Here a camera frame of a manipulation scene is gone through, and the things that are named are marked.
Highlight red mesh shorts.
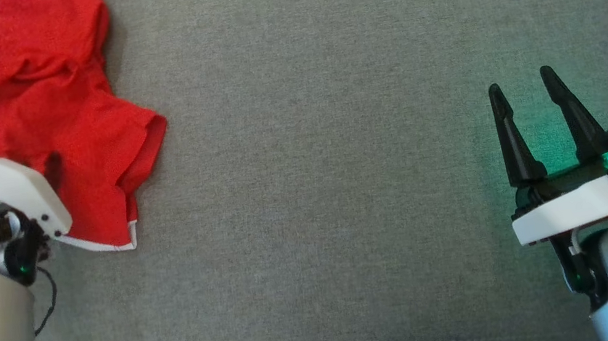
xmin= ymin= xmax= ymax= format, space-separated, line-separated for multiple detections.
xmin=0 ymin=0 xmax=188 ymax=273

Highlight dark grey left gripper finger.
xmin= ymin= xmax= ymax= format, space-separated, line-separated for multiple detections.
xmin=41 ymin=151 xmax=68 ymax=192

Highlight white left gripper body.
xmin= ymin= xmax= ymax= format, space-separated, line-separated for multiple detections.
xmin=0 ymin=144 xmax=75 ymax=250

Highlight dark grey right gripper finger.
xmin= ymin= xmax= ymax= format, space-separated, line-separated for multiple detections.
xmin=538 ymin=57 xmax=608 ymax=169
xmin=486 ymin=78 xmax=549 ymax=190

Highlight grey fabric sofa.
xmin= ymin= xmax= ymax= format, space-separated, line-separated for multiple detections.
xmin=0 ymin=0 xmax=608 ymax=341

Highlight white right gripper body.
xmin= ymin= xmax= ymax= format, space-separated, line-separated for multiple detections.
xmin=501 ymin=151 xmax=608 ymax=249

